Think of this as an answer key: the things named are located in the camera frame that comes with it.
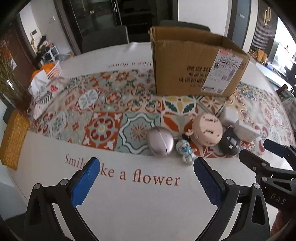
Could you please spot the white basket of oranges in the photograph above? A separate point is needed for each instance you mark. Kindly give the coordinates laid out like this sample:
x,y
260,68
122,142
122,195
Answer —
x,y
52,69

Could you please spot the dark grey chair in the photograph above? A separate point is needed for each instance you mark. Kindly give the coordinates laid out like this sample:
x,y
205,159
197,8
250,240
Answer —
x,y
173,23
105,38

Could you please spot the dark grey left chair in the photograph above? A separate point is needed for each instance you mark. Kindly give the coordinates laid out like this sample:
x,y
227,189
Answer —
x,y
105,38

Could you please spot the silver egg-shaped object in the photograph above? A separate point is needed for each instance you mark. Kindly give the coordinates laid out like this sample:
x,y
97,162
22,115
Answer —
x,y
160,141

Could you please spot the brown cardboard box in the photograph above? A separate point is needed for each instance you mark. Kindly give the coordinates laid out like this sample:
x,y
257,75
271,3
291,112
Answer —
x,y
189,61

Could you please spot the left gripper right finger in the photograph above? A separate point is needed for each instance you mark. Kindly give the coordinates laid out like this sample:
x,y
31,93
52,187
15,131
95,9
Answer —
x,y
252,222

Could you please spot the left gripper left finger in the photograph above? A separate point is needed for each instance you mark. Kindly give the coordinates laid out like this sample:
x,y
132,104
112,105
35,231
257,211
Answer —
x,y
41,222

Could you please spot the white rectangular charger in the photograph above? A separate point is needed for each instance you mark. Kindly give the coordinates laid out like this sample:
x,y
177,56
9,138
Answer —
x,y
245,132

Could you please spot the patterned tissue pack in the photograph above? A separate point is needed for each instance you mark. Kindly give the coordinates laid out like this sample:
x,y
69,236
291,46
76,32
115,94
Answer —
x,y
44,90

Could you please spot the white cube charger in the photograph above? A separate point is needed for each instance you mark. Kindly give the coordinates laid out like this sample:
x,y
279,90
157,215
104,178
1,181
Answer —
x,y
228,116

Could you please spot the striped armchair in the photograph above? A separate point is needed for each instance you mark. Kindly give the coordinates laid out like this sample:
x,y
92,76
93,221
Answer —
x,y
284,94

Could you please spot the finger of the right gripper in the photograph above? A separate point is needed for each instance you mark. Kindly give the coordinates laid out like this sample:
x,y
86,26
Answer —
x,y
262,167
283,151

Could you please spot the right hand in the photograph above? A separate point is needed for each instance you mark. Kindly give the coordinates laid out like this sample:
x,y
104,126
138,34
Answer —
x,y
283,227

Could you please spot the patterned floral table runner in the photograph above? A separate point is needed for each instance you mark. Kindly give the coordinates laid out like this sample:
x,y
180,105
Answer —
x,y
114,110

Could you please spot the medic figurine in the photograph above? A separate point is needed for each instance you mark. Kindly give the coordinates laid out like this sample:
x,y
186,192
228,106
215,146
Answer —
x,y
183,147

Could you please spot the white low tv cabinet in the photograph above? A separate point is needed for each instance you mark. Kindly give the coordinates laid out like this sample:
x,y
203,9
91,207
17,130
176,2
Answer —
x,y
277,77

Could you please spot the black round plug adapter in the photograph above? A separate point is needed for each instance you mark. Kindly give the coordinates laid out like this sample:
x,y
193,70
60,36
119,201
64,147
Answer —
x,y
229,143

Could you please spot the white shelf with clutter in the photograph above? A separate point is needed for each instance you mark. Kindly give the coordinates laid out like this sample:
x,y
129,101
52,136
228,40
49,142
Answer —
x,y
46,51

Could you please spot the dark grey right chair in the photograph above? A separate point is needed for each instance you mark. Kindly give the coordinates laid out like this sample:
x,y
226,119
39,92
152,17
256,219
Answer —
x,y
173,23

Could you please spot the dried flower bouquet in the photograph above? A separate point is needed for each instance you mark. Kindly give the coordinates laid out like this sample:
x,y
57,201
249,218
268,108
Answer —
x,y
10,86

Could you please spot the yellow woven mat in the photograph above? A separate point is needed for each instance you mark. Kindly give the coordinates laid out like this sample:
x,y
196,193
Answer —
x,y
13,139

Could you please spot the black glass cabinet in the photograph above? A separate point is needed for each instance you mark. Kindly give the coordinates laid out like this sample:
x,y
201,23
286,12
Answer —
x,y
80,18

